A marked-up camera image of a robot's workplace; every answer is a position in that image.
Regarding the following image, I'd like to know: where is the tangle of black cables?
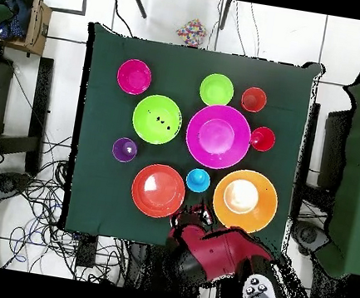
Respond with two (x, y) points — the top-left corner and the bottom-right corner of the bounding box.
(0, 125), (147, 288)

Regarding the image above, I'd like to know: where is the black pedestal leg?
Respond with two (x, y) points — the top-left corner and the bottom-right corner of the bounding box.
(0, 168), (34, 213)
(287, 218), (333, 261)

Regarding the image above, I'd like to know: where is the brown cardboard box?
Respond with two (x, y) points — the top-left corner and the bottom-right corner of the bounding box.
(0, 0), (56, 57)

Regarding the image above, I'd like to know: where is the large green bowl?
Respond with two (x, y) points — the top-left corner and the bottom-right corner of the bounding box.
(128, 91), (186, 149)

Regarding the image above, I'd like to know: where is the red-orange bowl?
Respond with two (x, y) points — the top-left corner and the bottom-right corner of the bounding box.
(127, 160), (190, 222)

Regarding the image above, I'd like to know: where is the blue cup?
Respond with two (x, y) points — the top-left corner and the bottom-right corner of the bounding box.
(184, 166), (213, 196)

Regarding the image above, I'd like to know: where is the black metal frame stand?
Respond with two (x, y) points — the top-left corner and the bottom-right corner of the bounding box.
(0, 50), (58, 178)
(289, 102), (356, 229)

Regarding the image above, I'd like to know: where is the dark green table cloth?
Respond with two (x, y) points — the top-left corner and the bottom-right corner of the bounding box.
(56, 21), (327, 269)

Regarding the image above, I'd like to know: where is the small pink bowl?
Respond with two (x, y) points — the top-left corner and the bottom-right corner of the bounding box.
(113, 56), (155, 98)

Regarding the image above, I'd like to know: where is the blue cable loop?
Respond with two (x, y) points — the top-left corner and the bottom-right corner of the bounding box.
(6, 226), (34, 265)

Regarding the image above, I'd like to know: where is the colourful patterned box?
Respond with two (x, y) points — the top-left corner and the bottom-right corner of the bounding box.
(174, 16), (210, 49)

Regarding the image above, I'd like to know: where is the black tripod leg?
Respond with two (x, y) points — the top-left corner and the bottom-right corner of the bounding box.
(219, 0), (232, 31)
(125, 0), (150, 19)

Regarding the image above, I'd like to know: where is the black power strip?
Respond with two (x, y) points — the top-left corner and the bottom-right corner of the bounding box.
(75, 234), (100, 270)

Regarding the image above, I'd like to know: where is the large pink bowl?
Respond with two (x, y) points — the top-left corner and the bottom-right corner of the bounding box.
(181, 99), (257, 175)

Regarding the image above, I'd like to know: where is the small green bowl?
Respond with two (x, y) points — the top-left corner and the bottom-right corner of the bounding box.
(196, 71), (237, 110)

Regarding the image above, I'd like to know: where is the red-orange cup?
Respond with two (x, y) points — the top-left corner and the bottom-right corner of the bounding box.
(239, 85), (269, 115)

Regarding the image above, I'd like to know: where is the red cup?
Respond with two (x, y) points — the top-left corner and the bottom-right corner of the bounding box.
(249, 124), (278, 154)

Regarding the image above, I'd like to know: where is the purple cup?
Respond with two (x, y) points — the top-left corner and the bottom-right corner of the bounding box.
(110, 135), (140, 166)

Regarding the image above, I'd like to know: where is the large orange bowl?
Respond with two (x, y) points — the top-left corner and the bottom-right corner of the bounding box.
(208, 165), (284, 238)

